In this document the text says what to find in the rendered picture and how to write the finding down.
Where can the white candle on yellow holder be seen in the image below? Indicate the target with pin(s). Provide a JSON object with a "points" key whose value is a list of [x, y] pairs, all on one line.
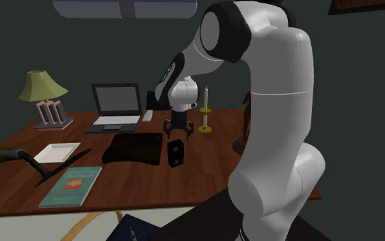
{"points": [[205, 110]]}

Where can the brown figure statue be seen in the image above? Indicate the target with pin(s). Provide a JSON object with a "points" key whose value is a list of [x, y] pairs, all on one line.
{"points": [[243, 140]]}

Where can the wooden chair with blue seat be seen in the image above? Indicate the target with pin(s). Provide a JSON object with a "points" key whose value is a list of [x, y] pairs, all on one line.
{"points": [[132, 228]]}

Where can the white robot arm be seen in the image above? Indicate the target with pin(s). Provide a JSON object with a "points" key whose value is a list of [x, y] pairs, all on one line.
{"points": [[279, 110]]}

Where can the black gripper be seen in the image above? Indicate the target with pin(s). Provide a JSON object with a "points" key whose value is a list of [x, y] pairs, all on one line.
{"points": [[179, 119]]}

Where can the white square tray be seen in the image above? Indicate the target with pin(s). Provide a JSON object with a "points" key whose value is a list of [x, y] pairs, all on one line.
{"points": [[56, 152]]}

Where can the small white box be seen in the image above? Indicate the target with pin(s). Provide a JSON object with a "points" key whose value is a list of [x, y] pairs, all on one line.
{"points": [[147, 115]]}

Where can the teal book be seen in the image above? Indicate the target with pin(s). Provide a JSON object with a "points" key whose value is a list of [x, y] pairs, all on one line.
{"points": [[72, 187]]}

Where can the black cloth mat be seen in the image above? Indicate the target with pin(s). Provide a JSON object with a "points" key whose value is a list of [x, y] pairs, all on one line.
{"points": [[133, 148]]}

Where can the grey open laptop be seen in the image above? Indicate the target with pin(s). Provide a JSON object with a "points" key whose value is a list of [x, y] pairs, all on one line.
{"points": [[116, 101]]}

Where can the dark blue chair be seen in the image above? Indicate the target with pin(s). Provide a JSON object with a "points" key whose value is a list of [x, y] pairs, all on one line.
{"points": [[154, 100]]}

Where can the black speaker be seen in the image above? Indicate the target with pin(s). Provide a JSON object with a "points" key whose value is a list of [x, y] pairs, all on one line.
{"points": [[175, 153]]}

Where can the brown wooden desk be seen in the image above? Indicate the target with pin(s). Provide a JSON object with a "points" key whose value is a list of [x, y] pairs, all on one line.
{"points": [[138, 183]]}

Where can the brown framed wall picture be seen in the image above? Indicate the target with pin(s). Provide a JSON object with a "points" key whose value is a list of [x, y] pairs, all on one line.
{"points": [[368, 5]]}

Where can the dark robot stand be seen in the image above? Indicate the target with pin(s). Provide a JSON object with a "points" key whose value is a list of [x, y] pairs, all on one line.
{"points": [[205, 220]]}

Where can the green shade table lamp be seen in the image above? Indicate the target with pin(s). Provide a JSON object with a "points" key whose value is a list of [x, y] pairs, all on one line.
{"points": [[42, 87]]}

